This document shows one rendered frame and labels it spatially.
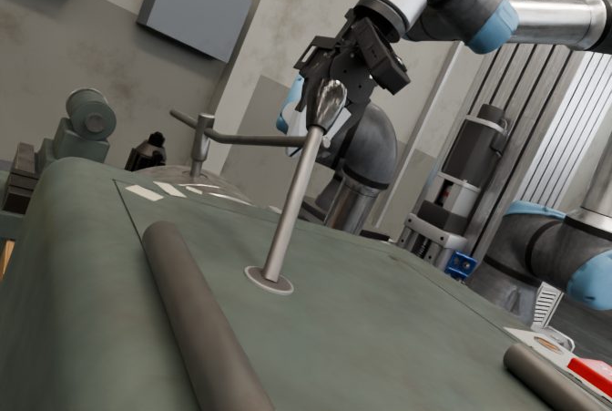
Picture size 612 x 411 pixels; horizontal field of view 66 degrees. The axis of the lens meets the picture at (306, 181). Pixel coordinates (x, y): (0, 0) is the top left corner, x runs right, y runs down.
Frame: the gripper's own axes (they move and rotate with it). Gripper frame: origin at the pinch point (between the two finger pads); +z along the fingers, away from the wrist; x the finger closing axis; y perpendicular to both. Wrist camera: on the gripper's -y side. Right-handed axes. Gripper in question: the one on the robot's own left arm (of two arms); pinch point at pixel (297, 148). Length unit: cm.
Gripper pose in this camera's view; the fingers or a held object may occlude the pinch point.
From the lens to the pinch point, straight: 57.6
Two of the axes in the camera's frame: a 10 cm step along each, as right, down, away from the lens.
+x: -6.6, -4.9, -5.7
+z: -5.8, 8.1, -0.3
